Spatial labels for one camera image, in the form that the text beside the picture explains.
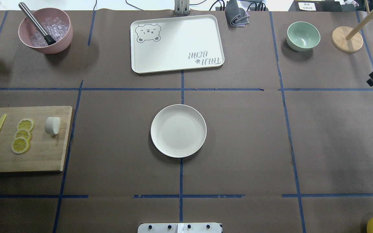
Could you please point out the white bear tray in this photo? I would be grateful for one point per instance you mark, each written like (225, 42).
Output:
(174, 44)

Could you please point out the aluminium frame post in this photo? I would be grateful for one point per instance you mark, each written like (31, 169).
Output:
(182, 7)

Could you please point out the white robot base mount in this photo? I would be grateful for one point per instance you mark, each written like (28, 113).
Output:
(204, 227)

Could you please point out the folded grey cloth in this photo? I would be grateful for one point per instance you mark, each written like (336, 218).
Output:
(235, 15)

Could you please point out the white round plate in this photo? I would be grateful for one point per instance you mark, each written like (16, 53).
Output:
(178, 131)

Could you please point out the bottom lemon slice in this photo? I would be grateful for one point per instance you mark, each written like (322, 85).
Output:
(20, 145)

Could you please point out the black box with label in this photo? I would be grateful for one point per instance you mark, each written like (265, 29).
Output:
(315, 6)

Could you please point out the bamboo cutting board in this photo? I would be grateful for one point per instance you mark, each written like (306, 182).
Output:
(46, 153)

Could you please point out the green bowl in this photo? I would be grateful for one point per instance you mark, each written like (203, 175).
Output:
(302, 36)

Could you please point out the wooden mug stand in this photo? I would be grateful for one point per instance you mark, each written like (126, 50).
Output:
(348, 39)

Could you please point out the black power strip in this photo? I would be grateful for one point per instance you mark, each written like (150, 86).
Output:
(248, 5)

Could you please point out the middle lemon slice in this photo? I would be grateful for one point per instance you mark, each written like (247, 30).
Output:
(23, 133)

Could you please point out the clear ice cubes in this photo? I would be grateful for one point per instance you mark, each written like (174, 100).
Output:
(56, 28)

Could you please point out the pink bowl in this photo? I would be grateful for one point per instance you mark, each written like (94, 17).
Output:
(27, 29)

